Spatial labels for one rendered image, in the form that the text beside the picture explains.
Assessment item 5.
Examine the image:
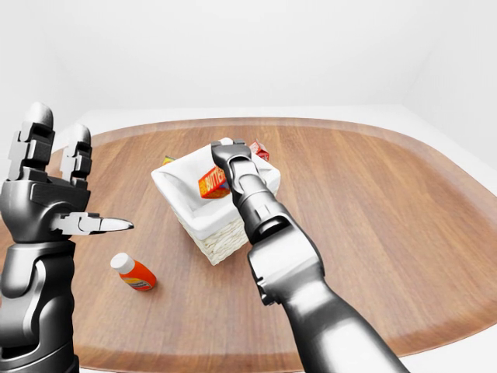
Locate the red and white carton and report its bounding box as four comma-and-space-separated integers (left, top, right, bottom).
249, 140, 271, 162

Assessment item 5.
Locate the orange butter box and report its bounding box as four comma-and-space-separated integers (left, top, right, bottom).
198, 165, 231, 200

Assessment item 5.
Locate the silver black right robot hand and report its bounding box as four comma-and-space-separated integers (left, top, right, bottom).
210, 138, 262, 195

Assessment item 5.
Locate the orange bottle with white cap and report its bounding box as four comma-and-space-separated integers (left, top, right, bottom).
110, 253, 158, 292

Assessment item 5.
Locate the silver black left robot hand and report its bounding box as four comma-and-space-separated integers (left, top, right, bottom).
0, 102, 135, 245

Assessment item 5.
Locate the white woven basket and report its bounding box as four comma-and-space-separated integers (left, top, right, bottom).
151, 137, 282, 267

